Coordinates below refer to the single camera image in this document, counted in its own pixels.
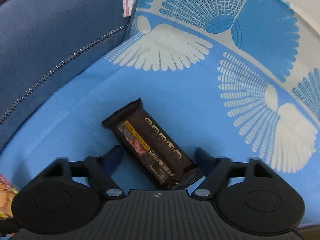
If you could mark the blue fabric sofa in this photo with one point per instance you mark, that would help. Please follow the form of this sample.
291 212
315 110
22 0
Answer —
46 43

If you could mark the blue fan pattern cloth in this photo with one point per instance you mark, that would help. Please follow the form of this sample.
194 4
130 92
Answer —
238 78

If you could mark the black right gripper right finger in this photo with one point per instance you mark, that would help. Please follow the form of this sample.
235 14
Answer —
218 172

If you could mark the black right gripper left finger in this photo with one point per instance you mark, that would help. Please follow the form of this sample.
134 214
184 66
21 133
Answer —
98 172

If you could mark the black chocolate bar wrapper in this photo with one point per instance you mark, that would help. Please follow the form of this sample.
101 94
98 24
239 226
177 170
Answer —
167 166

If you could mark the clear bag of crackers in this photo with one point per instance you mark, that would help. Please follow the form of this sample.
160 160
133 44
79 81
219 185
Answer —
7 194

